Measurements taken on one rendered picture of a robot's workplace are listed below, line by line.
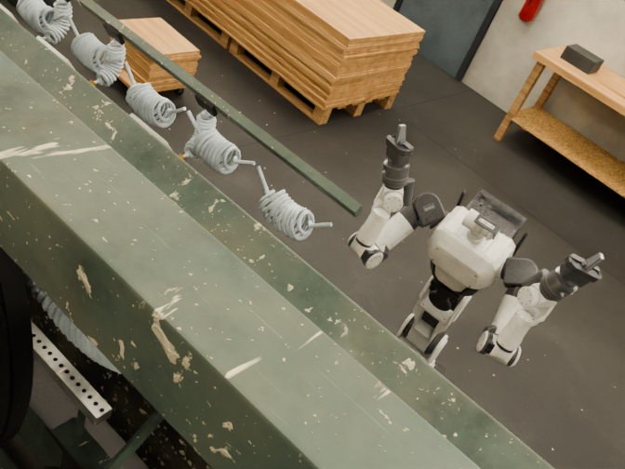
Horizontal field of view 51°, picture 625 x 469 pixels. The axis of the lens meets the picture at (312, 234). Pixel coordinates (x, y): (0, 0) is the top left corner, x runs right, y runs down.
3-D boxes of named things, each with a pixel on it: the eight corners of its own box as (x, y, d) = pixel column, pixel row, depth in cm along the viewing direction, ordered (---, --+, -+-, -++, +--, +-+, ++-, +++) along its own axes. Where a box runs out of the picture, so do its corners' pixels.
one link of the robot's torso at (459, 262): (446, 223, 275) (470, 169, 245) (516, 272, 265) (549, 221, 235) (405, 269, 262) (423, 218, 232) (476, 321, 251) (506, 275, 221)
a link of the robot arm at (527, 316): (543, 296, 204) (521, 328, 211) (563, 296, 209) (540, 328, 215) (530, 282, 209) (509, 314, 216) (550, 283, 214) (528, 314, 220)
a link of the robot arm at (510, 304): (471, 350, 232) (495, 292, 235) (504, 366, 232) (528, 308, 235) (479, 351, 221) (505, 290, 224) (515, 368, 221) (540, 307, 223)
